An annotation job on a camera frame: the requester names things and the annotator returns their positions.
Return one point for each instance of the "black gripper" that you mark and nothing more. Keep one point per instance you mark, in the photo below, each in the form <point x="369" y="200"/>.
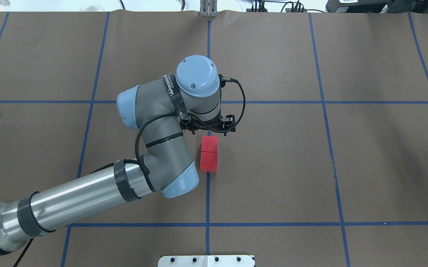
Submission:
<point x="188" y="124"/>

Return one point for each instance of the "red cube block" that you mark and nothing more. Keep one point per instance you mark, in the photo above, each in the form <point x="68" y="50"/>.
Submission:
<point x="209" y="162"/>
<point x="209" y="144"/>

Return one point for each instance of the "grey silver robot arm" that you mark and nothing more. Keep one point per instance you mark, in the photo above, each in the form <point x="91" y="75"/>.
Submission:
<point x="160" y="111"/>

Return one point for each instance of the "black equipment box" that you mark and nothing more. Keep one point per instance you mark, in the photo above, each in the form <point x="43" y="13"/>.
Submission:
<point x="377" y="6"/>

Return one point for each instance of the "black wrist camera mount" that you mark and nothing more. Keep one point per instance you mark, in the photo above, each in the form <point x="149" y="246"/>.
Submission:
<point x="229" y="123"/>

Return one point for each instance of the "grey aluminium clamp post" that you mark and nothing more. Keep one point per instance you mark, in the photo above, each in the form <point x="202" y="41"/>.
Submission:
<point x="208" y="8"/>

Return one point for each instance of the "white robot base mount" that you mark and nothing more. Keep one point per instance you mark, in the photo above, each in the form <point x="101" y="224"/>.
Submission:
<point x="207" y="261"/>

